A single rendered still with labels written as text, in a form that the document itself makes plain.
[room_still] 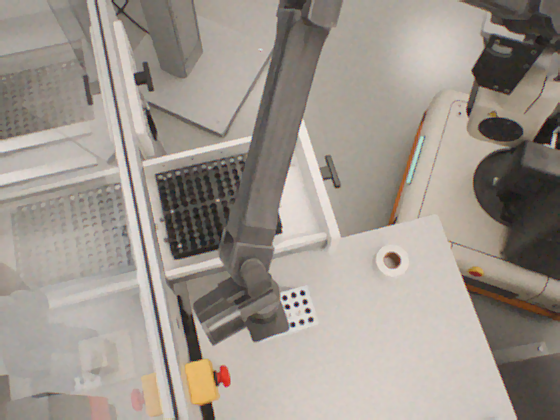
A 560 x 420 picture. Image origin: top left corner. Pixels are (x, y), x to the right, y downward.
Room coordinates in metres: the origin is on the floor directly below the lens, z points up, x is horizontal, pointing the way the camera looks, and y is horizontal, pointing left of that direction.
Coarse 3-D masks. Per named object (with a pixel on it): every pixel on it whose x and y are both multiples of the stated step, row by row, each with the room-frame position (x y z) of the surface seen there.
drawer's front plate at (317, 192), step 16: (304, 128) 0.54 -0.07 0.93; (304, 144) 0.51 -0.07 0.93; (304, 160) 0.48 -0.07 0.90; (304, 176) 0.47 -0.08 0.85; (320, 176) 0.44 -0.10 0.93; (320, 192) 0.40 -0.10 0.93; (320, 208) 0.38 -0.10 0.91; (320, 224) 0.36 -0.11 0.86; (336, 224) 0.34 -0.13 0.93; (336, 240) 0.31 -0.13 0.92
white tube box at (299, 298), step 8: (296, 288) 0.24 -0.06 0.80; (304, 288) 0.24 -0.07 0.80; (288, 296) 0.22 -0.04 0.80; (296, 296) 0.22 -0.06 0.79; (304, 296) 0.22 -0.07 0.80; (288, 304) 0.21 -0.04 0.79; (296, 304) 0.21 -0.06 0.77; (304, 304) 0.21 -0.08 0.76; (312, 304) 0.21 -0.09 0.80; (288, 312) 0.19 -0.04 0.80; (304, 312) 0.19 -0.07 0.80; (312, 312) 0.19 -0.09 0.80; (288, 320) 0.17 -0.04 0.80; (296, 320) 0.17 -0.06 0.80; (304, 320) 0.17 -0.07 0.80; (312, 320) 0.18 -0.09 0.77; (296, 328) 0.16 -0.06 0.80; (304, 328) 0.16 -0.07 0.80; (272, 336) 0.14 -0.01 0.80; (280, 336) 0.14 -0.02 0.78
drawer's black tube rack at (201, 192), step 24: (192, 168) 0.47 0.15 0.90; (216, 168) 0.47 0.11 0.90; (240, 168) 0.47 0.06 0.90; (168, 192) 0.41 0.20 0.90; (192, 192) 0.41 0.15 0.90; (216, 192) 0.41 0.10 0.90; (168, 216) 0.37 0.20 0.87; (192, 216) 0.36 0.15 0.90; (216, 216) 0.36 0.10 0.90; (192, 240) 0.32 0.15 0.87; (216, 240) 0.31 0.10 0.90
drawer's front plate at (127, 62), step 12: (120, 24) 0.80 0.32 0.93; (120, 36) 0.77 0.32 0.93; (120, 48) 0.74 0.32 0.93; (132, 60) 0.76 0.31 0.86; (132, 72) 0.69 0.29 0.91; (132, 84) 0.65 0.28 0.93; (132, 96) 0.62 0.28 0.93; (132, 108) 0.59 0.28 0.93; (144, 120) 0.59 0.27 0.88; (144, 132) 0.54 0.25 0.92; (144, 144) 0.53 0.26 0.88
